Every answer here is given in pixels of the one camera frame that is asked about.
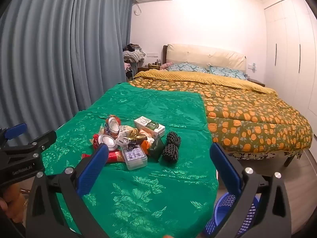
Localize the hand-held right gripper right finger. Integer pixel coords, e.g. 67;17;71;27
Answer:
209;142;293;238

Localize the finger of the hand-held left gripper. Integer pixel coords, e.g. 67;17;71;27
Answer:
0;123;28;143
0;131;57;155

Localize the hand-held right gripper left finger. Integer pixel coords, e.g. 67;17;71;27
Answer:
26;144;109;238

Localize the red wrapper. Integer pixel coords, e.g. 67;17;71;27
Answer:
82;151;124;164

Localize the blue plastic basket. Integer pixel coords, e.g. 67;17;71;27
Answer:
202;193;260;237

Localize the beige snack packet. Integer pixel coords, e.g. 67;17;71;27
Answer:
116;125;139;146

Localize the gold wrapper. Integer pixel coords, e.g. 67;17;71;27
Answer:
124;131;147;142

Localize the white green milk carton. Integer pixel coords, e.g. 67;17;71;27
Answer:
134;116;165;138

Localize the person's left hand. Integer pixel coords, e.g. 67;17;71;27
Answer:
0;182;26;219

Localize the crushed drink can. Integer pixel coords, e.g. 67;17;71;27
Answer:
94;134;117;152
106;115;122;137

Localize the black white floral bed sheet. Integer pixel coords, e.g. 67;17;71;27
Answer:
228;150;303;161

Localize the clear plastic box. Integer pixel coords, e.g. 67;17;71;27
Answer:
120;144;148;171

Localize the bed with orange floral quilt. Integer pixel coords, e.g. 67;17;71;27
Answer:
127;76;313;154

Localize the green packet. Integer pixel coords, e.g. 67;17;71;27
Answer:
148;137;164;159

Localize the green patterned cloth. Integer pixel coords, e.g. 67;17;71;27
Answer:
41;82;220;238

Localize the grey blue curtain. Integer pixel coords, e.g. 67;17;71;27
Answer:
0;0;135;139

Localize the teal floral pillow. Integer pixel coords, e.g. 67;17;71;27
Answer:
209;66;247;80
167;63;210;74

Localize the wooden nightstand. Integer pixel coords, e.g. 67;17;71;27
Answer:
137;65;162;74

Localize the cream padded headboard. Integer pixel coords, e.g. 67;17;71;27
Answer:
163;43;246;71

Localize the pile of clothes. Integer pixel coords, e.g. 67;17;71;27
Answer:
123;43;146;63

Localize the white wardrobe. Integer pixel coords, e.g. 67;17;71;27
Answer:
264;0;317;139

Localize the black rope bundle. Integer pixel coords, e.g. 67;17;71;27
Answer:
162;131;182;164

